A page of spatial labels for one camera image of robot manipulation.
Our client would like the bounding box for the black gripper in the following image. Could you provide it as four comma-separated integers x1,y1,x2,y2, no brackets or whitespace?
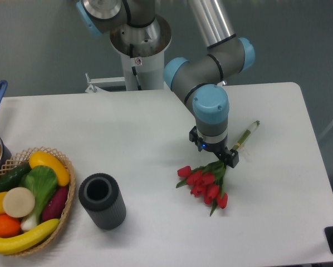
189,126,239,168

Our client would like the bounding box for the red tulip bouquet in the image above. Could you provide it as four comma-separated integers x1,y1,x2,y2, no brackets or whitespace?
175,120,260,216

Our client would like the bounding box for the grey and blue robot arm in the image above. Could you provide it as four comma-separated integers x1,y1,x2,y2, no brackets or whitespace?
76,1,255,167

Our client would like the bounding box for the dark grey ribbed vase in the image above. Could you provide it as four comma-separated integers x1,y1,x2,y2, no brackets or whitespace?
79,173,126,230

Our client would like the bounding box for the purple sweet potato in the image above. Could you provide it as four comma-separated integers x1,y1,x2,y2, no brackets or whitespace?
41,187,68,222

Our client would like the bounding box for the green bok choy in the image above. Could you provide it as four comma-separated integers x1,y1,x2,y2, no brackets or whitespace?
20,166,57,232

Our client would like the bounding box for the woven wicker basket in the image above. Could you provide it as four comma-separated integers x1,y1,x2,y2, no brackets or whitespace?
0,147,75,256

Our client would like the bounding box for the beige round disc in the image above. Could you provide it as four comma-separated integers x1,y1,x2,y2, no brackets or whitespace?
3,187,35,218

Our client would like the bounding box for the dark green cucumber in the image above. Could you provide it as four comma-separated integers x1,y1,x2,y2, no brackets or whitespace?
0,163,31,192

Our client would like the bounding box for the orange fruit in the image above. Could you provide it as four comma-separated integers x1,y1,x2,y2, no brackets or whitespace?
0,214,21,238

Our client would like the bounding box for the yellow banana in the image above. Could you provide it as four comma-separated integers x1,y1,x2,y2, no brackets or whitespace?
0,219,60,255

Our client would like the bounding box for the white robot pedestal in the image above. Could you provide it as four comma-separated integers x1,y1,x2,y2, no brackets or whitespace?
85,15,172,93

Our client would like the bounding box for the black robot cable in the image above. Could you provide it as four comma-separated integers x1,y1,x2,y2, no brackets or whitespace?
129,43,143,91

